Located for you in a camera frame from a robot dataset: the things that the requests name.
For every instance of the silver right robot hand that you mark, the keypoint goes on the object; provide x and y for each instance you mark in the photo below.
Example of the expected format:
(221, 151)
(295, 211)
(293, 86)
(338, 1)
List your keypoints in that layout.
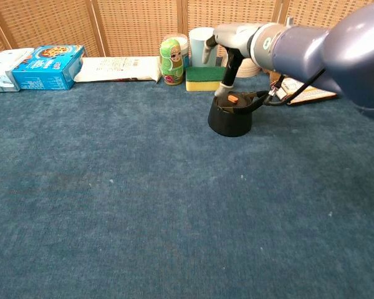
(233, 35)

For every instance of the black lid with orange knob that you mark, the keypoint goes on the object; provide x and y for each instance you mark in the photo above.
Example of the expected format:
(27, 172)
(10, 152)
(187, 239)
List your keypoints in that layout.
(233, 101)

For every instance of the silver purple right robot arm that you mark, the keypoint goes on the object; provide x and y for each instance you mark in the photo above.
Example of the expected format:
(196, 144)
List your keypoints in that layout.
(324, 53)

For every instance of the black teapot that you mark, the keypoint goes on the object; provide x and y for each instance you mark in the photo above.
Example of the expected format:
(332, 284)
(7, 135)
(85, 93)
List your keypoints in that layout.
(230, 120)

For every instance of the beige upturned bowl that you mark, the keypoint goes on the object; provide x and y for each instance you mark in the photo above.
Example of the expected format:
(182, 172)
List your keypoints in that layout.
(247, 70)

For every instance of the light blue white pitcher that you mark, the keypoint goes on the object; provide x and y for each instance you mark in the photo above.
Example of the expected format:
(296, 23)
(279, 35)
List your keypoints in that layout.
(197, 46)

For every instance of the green yellow sponge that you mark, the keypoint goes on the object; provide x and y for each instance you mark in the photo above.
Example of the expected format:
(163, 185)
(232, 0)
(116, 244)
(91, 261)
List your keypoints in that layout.
(207, 78)

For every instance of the green matryoshka doll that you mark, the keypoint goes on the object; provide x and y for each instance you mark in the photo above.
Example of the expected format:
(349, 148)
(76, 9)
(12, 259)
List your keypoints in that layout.
(171, 63)

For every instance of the maroon cream snack package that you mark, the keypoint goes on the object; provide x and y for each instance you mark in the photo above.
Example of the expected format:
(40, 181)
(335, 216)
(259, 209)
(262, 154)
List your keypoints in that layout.
(311, 92)

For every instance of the woven rattan folding screen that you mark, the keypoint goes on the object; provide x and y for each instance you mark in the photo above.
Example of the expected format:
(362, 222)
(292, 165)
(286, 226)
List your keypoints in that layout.
(137, 21)

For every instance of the white flat plastic package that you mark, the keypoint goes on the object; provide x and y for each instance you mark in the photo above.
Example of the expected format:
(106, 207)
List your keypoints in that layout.
(118, 69)

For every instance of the blue cookie box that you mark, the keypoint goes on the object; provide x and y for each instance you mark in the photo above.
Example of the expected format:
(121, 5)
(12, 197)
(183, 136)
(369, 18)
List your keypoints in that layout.
(46, 70)

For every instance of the white wet wipes pack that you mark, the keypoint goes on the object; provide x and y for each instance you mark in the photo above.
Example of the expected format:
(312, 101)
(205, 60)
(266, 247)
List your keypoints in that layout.
(0, 70)

